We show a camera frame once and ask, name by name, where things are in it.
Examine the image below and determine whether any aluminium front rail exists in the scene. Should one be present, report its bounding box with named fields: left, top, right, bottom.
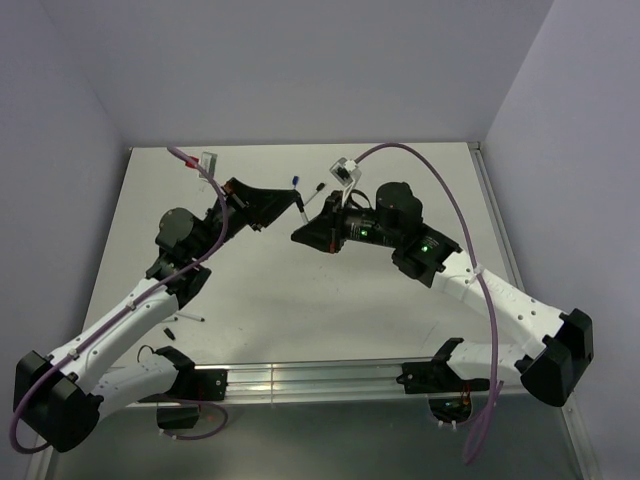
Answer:
left=47, top=352, right=574, bottom=406

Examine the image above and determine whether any white pen black tip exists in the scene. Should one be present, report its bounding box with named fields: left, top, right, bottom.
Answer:
left=305, top=190, right=319, bottom=205

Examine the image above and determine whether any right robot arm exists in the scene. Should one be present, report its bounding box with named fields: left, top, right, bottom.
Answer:
left=291, top=182, right=594, bottom=407

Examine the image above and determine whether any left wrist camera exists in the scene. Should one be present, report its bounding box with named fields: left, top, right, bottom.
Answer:
left=185, top=151, right=218, bottom=182

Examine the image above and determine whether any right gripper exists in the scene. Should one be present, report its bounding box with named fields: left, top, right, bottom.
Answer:
left=292, top=189, right=401, bottom=252

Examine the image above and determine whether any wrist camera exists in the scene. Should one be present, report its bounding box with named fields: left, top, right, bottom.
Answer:
left=329, top=158, right=361, bottom=205
left=185, top=151, right=218, bottom=182

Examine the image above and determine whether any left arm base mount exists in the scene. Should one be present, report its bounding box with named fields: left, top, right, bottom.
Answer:
left=140, top=369, right=229, bottom=439

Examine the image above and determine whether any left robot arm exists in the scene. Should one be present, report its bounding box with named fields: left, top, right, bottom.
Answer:
left=9, top=178, right=303, bottom=454

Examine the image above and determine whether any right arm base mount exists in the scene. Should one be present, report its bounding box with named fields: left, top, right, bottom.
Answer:
left=395, top=361, right=473, bottom=428

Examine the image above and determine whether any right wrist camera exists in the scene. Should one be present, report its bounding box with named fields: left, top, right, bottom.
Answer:
left=329, top=158, right=361, bottom=205

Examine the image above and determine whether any aluminium side rail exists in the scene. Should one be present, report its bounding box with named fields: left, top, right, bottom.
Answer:
left=467, top=141, right=551, bottom=351

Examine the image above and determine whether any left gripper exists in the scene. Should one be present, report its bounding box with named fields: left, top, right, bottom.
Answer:
left=193, top=179, right=301, bottom=263

